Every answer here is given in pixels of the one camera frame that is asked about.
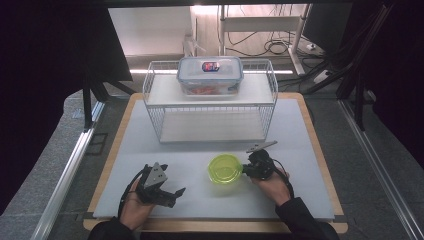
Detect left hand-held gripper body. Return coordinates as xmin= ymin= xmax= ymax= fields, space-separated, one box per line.
xmin=135 ymin=162 xmax=178 ymax=209

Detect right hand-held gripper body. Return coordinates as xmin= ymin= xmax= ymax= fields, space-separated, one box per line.
xmin=244 ymin=139 xmax=279 ymax=182

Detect green plastic bowl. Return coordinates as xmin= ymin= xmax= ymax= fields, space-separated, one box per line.
xmin=207 ymin=153 xmax=244 ymax=185

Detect white wire rack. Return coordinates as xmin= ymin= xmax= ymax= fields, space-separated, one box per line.
xmin=142 ymin=59 xmax=279 ymax=144

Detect clear food container blue lid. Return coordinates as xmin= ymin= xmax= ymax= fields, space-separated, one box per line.
xmin=176 ymin=55 xmax=244 ymax=98

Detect person's right hand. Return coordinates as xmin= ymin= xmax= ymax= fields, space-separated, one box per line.
xmin=250 ymin=166 xmax=291 ymax=207

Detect person's left hand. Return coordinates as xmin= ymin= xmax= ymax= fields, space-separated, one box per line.
xmin=119 ymin=181 xmax=156 ymax=232

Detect grey table mat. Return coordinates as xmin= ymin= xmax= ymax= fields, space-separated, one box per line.
xmin=93 ymin=98 xmax=335 ymax=220

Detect wooden table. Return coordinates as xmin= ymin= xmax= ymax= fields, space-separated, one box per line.
xmin=83 ymin=92 xmax=349 ymax=234

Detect black metal stand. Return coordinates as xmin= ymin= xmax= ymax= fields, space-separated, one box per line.
xmin=336 ymin=3 xmax=398 ymax=132
xmin=81 ymin=78 xmax=136 ymax=131

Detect white cabinet panel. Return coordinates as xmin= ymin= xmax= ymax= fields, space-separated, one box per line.
xmin=108 ymin=7 xmax=194 ymax=57

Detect dark monitor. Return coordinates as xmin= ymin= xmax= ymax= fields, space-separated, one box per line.
xmin=301 ymin=3 xmax=354 ymax=54

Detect dark curtain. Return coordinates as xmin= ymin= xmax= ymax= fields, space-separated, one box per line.
xmin=0 ymin=0 xmax=133 ymax=214
xmin=353 ymin=0 xmax=424 ymax=168

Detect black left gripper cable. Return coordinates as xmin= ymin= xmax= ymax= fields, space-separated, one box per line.
xmin=117 ymin=164 xmax=150 ymax=219

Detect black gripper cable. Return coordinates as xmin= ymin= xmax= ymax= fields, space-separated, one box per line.
xmin=271 ymin=158 xmax=296 ymax=201
xmin=117 ymin=164 xmax=150 ymax=219

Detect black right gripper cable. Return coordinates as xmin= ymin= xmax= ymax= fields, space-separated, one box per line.
xmin=271 ymin=158 xmax=296 ymax=201

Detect aluminium rail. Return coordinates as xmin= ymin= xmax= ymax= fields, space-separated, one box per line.
xmin=338 ymin=99 xmax=424 ymax=240
xmin=31 ymin=101 xmax=106 ymax=240

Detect black floor cables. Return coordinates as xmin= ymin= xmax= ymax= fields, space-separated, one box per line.
xmin=226 ymin=31 xmax=303 ymax=58

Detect white desk frame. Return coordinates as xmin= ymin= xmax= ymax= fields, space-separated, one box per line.
xmin=218 ymin=3 xmax=313 ymax=76

